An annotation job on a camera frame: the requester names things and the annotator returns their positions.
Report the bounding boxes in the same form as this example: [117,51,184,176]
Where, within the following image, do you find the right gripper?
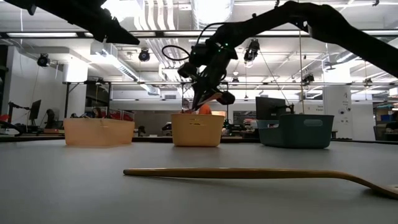
[178,48,239,112]

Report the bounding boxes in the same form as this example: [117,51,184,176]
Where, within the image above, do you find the gold fork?
[123,167,398,200]

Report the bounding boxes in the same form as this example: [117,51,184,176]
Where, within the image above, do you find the peach translucent plastic bin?
[63,118,136,147]

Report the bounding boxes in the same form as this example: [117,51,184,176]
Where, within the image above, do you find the black monitor on arm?
[29,99,42,126]

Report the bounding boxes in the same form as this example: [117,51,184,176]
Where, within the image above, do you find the yellow plastic bin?
[170,113,225,147]

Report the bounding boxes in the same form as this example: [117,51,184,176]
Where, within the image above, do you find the black desk monitor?
[255,96,287,121]

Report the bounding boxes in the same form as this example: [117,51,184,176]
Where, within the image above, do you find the red background crates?
[107,108,135,122]

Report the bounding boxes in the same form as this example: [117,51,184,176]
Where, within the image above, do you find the teal plastic bin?
[256,114,335,149]

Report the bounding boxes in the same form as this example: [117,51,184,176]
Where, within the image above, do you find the grey table mat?
[0,139,398,224]

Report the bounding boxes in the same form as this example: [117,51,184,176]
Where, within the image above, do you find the storage shelf with blue bins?
[373,102,398,141]

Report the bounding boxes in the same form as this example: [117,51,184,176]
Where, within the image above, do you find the black background workstation frame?
[180,80,230,115]

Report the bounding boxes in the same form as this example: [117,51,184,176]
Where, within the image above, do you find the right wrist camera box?
[189,43,216,68]

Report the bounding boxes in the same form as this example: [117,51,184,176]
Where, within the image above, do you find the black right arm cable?
[161,22,225,62]

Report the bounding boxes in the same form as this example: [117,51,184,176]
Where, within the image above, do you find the black table frame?
[0,135,398,144]

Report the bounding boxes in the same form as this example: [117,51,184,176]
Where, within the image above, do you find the silver corrugated ceiling duct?
[191,0,234,30]

